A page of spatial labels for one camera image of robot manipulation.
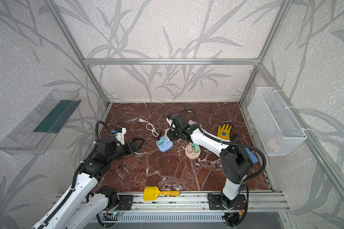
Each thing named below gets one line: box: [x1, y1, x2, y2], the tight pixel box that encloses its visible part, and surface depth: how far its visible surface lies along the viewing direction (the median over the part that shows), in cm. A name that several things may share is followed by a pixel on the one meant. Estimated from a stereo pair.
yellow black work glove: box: [216, 121, 238, 142], surface depth 104 cm
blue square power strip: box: [155, 136, 174, 153], surface depth 94 cm
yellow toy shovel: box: [142, 186, 181, 202], surface depth 77 cm
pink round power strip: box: [185, 145, 201, 160], surface depth 91 cm
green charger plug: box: [194, 144, 200, 154], surface depth 89 cm
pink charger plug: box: [186, 144, 193, 154], surface depth 89 cm
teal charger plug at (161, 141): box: [156, 136, 165, 146], surface depth 93 cm
